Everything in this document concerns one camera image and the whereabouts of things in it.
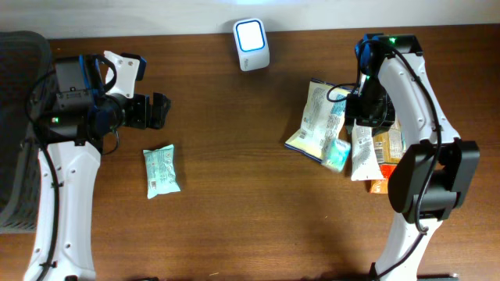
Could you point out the light teal wipes packet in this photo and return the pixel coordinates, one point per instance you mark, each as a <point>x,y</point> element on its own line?
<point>161,175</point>

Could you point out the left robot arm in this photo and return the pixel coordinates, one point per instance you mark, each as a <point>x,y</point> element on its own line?
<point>94,97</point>

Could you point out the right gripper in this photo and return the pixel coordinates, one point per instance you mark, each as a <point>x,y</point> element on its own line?
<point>367,115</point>

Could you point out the orange pasta bag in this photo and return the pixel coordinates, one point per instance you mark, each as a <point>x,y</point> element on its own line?
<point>389,148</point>

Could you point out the cream snack bag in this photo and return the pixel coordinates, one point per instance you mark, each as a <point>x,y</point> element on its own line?
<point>321,121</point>

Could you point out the white Pantene tube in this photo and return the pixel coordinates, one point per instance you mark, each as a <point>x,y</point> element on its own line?
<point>364,160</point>

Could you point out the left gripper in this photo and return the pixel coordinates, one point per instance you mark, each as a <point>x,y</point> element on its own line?
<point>141,111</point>

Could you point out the grey plastic mesh basket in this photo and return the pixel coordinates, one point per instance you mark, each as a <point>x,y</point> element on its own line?
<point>25,56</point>

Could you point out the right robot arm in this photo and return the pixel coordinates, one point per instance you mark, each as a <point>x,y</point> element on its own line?
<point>434,175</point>

